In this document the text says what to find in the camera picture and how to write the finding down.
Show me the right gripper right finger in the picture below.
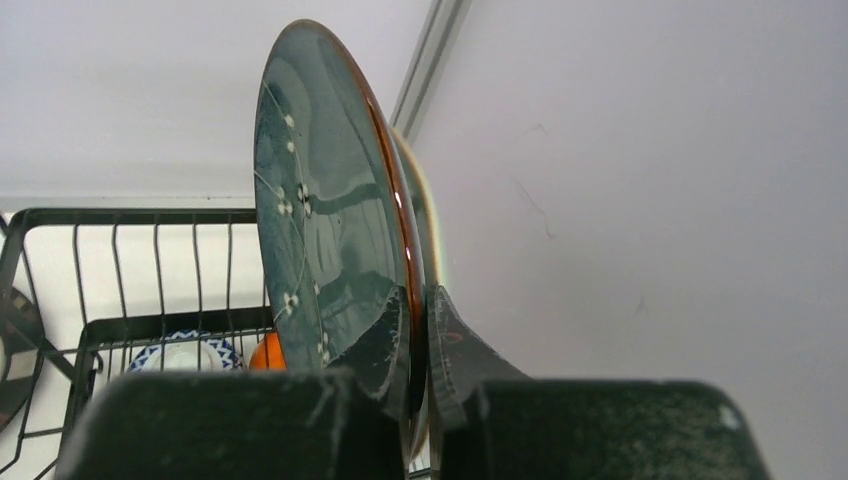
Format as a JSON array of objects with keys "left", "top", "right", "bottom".
[{"left": 427, "top": 286, "right": 770, "bottom": 479}]

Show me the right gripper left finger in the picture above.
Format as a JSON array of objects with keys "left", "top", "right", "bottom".
[{"left": 56, "top": 287, "right": 410, "bottom": 479}]

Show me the orange bowl white inside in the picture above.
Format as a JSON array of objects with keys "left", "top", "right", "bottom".
[{"left": 248, "top": 332, "right": 287, "bottom": 370}]

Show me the dark blue plate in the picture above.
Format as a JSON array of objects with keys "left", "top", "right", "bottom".
[{"left": 253, "top": 19, "right": 427, "bottom": 456}]

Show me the black wire dish rack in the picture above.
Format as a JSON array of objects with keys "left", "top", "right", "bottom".
[{"left": 1, "top": 208, "right": 275, "bottom": 479}]

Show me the black striped rim plate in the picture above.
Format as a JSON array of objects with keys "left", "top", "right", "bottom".
[{"left": 1, "top": 288, "right": 45, "bottom": 431}]

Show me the teal flower plate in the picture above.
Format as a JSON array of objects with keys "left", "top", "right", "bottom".
[{"left": 390, "top": 127, "right": 445, "bottom": 286}]

